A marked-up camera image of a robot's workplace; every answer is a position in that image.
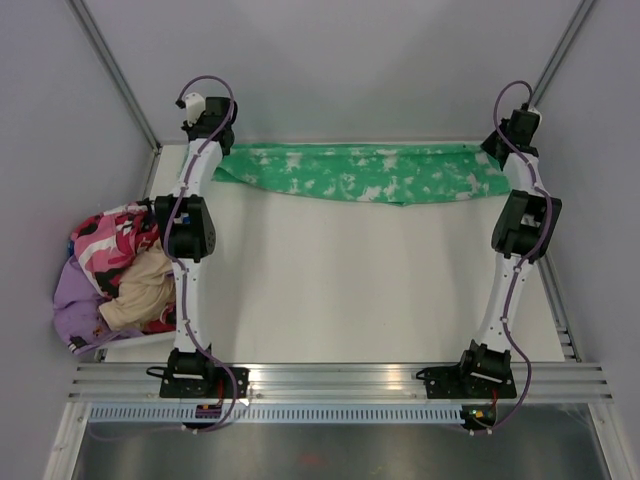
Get green tie-dye trousers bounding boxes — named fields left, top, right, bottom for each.
left=212, top=143, right=510, bottom=206

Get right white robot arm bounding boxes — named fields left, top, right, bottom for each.
left=455, top=104, right=562, bottom=396

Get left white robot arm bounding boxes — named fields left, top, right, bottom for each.
left=153, top=93, right=236, bottom=397

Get purple trousers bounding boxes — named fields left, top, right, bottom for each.
left=53, top=256, right=143, bottom=356

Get beige garment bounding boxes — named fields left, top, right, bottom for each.
left=99, top=240, right=176, bottom=331

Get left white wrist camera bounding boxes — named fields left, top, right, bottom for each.
left=175, top=92, right=206, bottom=126

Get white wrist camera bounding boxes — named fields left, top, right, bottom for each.
left=522, top=102, right=542, bottom=122
left=175, top=92, right=206, bottom=126

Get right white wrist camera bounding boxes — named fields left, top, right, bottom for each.
left=522, top=102, right=542, bottom=122

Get aluminium rail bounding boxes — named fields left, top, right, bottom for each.
left=66, top=362, right=613, bottom=404

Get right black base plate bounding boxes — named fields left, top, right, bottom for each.
left=416, top=366, right=517, bottom=400

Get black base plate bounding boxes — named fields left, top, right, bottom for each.
left=159, top=365, right=250, bottom=400
left=416, top=366, right=517, bottom=400

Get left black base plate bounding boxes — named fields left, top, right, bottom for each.
left=159, top=365, right=250, bottom=400

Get slotted cable duct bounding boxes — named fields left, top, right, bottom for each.
left=89, top=403, right=464, bottom=425

